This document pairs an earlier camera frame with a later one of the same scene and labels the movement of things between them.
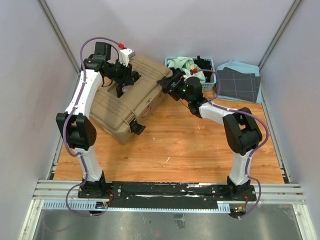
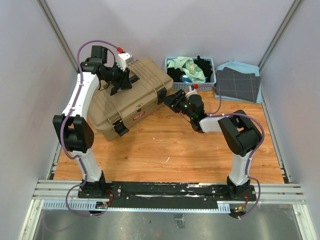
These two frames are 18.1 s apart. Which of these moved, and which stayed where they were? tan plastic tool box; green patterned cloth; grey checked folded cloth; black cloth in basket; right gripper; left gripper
Moved: right gripper; tan plastic tool box
Stayed: grey checked folded cloth; left gripper; black cloth in basket; green patterned cloth
